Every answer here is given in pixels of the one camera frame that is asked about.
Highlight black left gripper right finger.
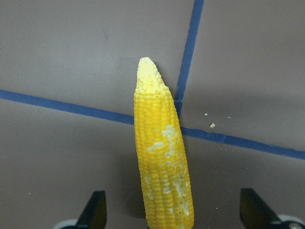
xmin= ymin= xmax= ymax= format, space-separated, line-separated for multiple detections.
xmin=239 ymin=188 xmax=283 ymax=229

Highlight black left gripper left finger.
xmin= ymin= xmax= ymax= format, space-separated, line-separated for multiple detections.
xmin=75 ymin=191 xmax=107 ymax=229

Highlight yellow corn cob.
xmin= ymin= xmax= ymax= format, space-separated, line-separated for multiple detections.
xmin=134 ymin=57 xmax=194 ymax=229

